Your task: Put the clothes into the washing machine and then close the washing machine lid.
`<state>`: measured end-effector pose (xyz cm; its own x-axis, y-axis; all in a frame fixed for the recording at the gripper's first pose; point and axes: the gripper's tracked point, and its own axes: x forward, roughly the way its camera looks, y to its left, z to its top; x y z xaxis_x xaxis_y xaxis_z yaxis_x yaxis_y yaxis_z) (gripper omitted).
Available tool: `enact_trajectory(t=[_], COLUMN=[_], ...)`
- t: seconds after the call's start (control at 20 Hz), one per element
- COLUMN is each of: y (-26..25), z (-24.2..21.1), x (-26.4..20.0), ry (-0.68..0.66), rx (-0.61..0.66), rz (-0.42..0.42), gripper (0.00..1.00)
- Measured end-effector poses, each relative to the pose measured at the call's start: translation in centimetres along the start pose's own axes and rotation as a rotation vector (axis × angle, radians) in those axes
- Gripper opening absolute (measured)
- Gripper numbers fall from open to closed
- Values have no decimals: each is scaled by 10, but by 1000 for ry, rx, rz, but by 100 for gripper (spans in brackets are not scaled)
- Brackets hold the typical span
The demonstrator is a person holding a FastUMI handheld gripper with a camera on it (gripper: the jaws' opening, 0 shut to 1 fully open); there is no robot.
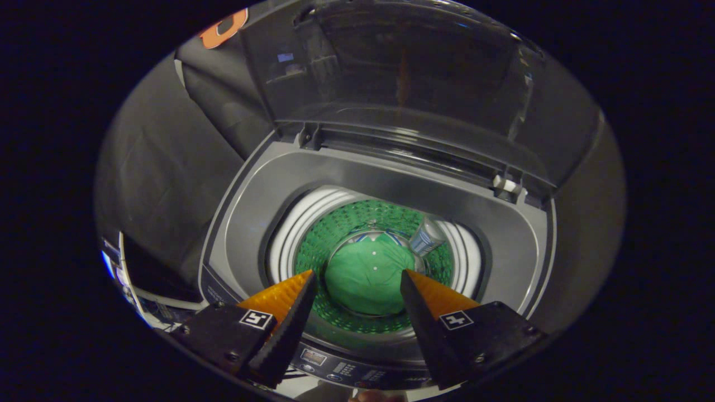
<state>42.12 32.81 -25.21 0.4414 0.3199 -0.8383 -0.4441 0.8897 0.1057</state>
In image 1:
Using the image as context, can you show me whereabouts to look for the grey top-load washing machine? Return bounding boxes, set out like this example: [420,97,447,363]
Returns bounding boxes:
[198,131,557,391]

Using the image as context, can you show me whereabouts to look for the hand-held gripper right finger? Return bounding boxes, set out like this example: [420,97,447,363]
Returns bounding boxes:
[400,269,545,390]

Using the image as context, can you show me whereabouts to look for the black backdrop cloth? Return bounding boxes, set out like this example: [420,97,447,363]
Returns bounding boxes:
[94,6,626,336]

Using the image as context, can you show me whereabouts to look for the dark washing machine lid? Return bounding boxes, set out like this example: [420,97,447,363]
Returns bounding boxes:
[239,0,604,196]

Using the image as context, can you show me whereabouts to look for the green polo shirt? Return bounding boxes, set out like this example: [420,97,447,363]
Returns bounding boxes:
[324,232,417,316]

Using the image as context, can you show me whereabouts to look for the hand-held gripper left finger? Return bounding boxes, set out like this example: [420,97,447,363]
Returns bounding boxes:
[170,270,318,389]

